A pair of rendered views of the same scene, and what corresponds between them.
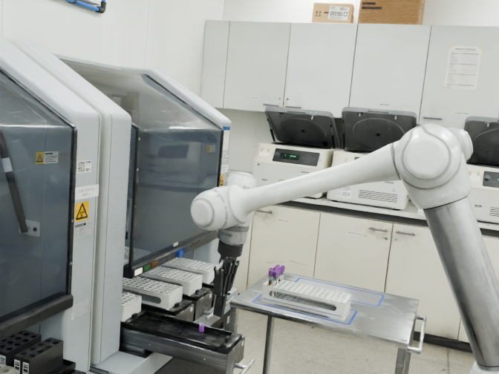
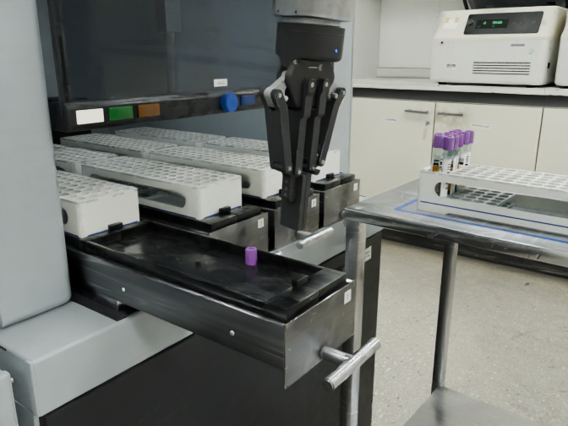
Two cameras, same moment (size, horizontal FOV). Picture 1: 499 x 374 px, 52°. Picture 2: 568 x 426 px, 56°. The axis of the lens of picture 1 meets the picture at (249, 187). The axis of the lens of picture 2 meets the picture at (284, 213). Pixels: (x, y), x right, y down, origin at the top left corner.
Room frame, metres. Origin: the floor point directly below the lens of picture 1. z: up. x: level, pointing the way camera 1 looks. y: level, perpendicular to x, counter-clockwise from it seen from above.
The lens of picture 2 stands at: (0.89, -0.11, 1.05)
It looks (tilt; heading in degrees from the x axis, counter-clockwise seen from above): 16 degrees down; 17
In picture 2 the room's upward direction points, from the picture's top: straight up
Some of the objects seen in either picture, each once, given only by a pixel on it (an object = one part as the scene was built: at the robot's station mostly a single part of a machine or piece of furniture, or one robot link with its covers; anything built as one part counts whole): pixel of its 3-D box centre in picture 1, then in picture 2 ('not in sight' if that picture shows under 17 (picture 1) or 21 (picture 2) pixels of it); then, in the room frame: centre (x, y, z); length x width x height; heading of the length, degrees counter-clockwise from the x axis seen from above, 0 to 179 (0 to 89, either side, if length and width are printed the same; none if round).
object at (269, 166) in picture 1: (299, 151); (508, 19); (4.03, -0.37, 1.22); 0.62 x 0.56 x 0.64; 158
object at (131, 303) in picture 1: (93, 300); (53, 199); (1.56, 0.47, 0.83); 0.30 x 0.10 x 0.06; 70
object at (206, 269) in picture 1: (180, 268); (269, 160); (1.97, 0.25, 0.83); 0.30 x 0.10 x 0.06; 70
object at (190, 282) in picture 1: (160, 279); (220, 172); (1.83, 0.30, 0.83); 0.30 x 0.10 x 0.06; 70
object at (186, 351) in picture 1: (140, 329); (129, 257); (1.50, 0.30, 0.78); 0.73 x 0.14 x 0.09; 70
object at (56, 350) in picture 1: (43, 361); not in sight; (1.13, 0.45, 0.85); 0.12 x 0.02 x 0.06; 160
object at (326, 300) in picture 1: (305, 297); (526, 199); (1.71, -0.23, 0.85); 0.30 x 0.10 x 0.06; 68
